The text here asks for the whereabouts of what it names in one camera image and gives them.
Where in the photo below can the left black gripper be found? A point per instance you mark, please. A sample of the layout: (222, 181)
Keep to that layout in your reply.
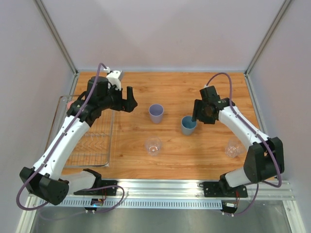
(127, 105)

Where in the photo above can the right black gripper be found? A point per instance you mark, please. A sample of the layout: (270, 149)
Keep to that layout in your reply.
(200, 112)

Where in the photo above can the purple plastic cup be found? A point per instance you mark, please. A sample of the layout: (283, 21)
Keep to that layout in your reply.
(156, 112)

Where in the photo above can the blue plastic cup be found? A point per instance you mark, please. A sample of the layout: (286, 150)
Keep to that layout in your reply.
(188, 125)

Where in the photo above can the pink plastic cup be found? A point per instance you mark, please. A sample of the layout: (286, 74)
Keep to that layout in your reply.
(69, 104)

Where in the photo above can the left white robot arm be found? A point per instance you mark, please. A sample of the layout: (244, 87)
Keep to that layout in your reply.
(44, 178)

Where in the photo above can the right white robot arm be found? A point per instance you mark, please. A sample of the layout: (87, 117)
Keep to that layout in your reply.
(265, 155)

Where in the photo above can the clear glass cup centre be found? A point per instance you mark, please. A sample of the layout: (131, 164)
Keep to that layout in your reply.
(153, 145)

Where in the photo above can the clear glass cup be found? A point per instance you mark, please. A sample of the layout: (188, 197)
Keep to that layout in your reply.
(234, 147)
(153, 145)

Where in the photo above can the clear glass cup right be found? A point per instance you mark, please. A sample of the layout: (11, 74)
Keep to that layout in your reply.
(234, 147)

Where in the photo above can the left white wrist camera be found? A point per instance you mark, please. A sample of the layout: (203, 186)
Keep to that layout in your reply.
(115, 77)

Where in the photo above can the wire dish rack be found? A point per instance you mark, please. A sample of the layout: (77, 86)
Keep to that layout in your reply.
(94, 148)

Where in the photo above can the aluminium front rail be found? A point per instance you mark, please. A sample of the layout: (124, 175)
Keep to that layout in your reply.
(181, 189)

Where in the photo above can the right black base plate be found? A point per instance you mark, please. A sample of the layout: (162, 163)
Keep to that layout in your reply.
(213, 188)

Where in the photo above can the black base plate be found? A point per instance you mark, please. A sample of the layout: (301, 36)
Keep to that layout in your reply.
(213, 188)
(102, 192)

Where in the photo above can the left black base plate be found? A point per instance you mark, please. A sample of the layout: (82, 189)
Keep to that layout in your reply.
(102, 192)

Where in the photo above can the slotted cable duct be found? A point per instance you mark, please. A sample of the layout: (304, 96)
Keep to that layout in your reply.
(144, 203)

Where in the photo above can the right aluminium frame post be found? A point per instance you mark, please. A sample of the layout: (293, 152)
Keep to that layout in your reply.
(271, 30)

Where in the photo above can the aluminium frame post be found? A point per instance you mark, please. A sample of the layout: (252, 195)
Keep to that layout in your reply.
(55, 34)
(271, 30)

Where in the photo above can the left aluminium frame post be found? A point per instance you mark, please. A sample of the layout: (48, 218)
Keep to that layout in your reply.
(55, 34)

